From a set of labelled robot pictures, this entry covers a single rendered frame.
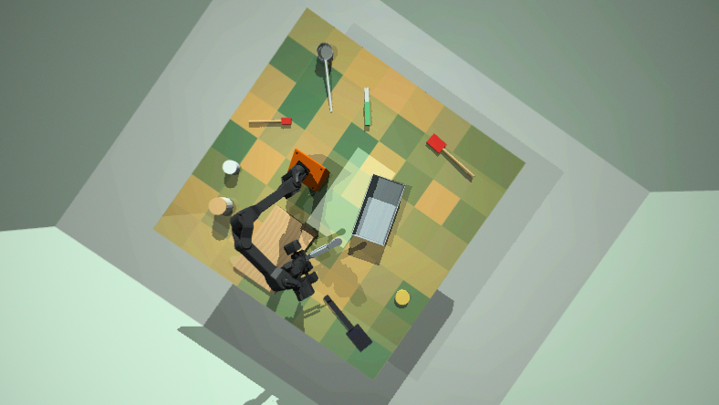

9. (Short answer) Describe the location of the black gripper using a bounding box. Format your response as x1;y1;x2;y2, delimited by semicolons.
284;240;318;284

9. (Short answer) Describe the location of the yellow flat disc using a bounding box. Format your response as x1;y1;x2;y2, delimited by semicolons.
395;289;410;305

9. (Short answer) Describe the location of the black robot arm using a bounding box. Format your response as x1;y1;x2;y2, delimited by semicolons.
230;161;315;301

